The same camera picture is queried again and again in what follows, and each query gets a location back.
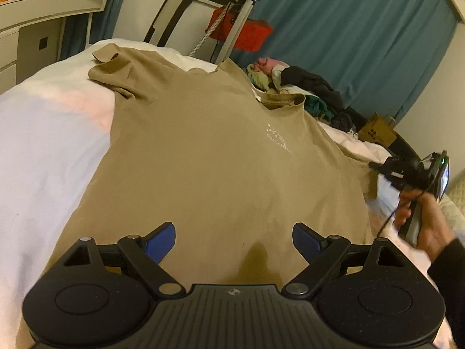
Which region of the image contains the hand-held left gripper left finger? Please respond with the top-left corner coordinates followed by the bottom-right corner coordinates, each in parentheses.
top-left (63, 222), bottom-right (184, 299)

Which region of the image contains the red cloth bag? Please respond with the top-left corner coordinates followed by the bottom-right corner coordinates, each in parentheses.
top-left (205, 7), bottom-right (273, 51)

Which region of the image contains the tan printed t-shirt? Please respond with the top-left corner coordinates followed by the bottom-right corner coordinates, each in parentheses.
top-left (58, 42), bottom-right (382, 291)

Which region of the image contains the narrow blue curtain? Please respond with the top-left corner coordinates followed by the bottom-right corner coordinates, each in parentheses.
top-left (60, 0), bottom-right (135, 59)

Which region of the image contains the white dressing table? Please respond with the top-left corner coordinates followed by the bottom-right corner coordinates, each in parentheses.
top-left (0, 0), bottom-right (110, 44)

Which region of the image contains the garment steamer stand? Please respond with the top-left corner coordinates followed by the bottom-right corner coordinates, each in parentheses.
top-left (189, 0), bottom-right (262, 66)

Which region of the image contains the pastel duvet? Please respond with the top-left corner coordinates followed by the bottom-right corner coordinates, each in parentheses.
top-left (0, 38), bottom-right (465, 349)

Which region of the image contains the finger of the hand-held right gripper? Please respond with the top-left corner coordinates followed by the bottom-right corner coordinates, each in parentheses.
top-left (380, 174), bottom-right (405, 190)
top-left (369, 158), bottom-right (404, 172)

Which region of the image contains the pile of mixed clothes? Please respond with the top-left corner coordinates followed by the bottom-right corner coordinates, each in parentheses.
top-left (247, 57), bottom-right (360, 135)

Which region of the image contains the white and black chair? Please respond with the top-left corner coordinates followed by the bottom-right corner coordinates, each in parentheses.
top-left (143, 0), bottom-right (197, 48)

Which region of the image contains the white drawer cabinet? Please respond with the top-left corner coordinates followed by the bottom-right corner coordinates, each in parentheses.
top-left (0, 29), bottom-right (19, 95)

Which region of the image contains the wide blue curtain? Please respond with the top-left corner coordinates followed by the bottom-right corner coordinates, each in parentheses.
top-left (232, 0), bottom-right (458, 128)

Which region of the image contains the white quilted cushion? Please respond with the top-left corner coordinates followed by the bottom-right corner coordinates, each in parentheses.
top-left (441, 184), bottom-right (465, 237)

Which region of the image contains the brown paper bag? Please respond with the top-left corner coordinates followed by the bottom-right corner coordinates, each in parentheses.
top-left (358, 113), bottom-right (396, 146)

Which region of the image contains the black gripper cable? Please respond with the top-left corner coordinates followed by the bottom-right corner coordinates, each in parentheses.
top-left (376, 204), bottom-right (402, 238)

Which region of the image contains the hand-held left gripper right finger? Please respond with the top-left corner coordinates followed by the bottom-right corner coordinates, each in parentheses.
top-left (282, 222), bottom-right (404, 299)

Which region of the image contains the person's right hand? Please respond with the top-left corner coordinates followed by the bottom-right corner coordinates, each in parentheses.
top-left (394, 189), bottom-right (456, 259)

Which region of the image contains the person's right forearm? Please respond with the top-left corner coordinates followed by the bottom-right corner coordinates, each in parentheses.
top-left (427, 234), bottom-right (465, 349)

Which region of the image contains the black sofa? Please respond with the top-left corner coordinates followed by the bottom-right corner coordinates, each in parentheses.
top-left (349, 107), bottom-right (422, 157)

